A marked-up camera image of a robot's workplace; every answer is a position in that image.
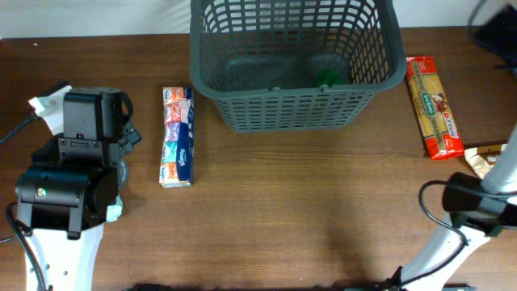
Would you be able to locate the beige snack bag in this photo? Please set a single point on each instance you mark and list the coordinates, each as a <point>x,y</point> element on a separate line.
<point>483,158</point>

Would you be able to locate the red spaghetti pasta package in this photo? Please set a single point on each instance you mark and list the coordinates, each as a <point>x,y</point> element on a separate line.
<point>434,115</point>

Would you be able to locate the grey plastic basket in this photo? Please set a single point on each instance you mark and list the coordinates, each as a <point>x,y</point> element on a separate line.
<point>256,60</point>

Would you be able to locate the teal wet wipes packet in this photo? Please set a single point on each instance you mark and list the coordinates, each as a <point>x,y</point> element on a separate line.
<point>114,211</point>

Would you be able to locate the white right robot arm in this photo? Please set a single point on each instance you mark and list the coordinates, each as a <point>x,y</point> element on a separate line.
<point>476,211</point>

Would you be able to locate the Kleenex tissue multipack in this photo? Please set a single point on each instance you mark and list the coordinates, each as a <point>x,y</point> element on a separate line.
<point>176,167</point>

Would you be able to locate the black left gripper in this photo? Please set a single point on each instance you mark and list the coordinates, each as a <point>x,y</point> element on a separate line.
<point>48,157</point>

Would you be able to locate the green lidded spice jar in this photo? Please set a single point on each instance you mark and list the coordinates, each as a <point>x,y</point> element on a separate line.
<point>327,78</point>

